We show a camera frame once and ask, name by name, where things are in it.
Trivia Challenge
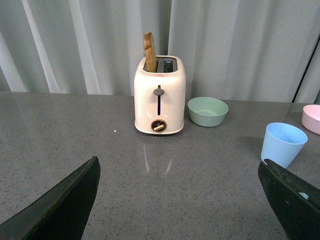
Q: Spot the pink bowl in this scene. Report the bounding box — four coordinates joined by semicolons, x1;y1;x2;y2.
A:
301;104;320;135

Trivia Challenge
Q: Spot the green bowl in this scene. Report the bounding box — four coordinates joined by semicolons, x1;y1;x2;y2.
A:
187;97;229;127

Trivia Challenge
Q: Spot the brown toast slice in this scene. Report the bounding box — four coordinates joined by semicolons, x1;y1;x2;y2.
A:
143;32;157;73

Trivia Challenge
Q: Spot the light blue cup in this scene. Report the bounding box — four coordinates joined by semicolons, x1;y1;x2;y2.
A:
261;122;308;169

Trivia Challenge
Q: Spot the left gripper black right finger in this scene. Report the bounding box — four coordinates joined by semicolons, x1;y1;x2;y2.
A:
258;159;320;240

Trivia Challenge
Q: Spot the black cable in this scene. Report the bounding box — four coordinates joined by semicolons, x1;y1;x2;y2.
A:
291;34;320;104

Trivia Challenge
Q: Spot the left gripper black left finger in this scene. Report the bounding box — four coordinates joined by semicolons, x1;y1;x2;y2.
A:
0;156;101;240

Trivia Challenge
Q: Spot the cream white toaster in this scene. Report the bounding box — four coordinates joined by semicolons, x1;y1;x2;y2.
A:
133;55;187;135

